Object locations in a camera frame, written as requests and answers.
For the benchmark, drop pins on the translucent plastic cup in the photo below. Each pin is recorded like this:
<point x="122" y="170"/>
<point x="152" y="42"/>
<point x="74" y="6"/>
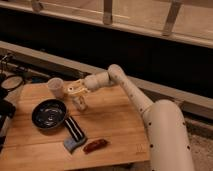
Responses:
<point x="56" y="87"/>

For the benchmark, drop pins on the brown sausage toy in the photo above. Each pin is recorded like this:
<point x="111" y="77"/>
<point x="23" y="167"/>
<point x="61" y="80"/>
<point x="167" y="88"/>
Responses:
<point x="95" y="145"/>

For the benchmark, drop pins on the wooden railing frame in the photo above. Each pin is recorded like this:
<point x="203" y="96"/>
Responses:
<point x="187" y="21"/>

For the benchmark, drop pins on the black device at left edge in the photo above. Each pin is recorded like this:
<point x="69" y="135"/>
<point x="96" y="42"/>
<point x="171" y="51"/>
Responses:
<point x="7" y="111"/>

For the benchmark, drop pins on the round black mirror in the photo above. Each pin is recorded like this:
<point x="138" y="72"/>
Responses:
<point x="12" y="82"/>

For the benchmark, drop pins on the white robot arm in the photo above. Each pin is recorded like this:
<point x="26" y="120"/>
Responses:
<point x="166" y="128"/>

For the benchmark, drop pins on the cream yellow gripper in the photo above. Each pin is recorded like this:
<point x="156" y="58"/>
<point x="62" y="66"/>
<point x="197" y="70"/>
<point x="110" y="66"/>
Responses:
<point x="77" y="88"/>

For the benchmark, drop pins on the black frying pan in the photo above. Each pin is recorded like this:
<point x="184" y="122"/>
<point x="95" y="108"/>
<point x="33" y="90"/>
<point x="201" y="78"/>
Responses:
<point x="51" y="113"/>

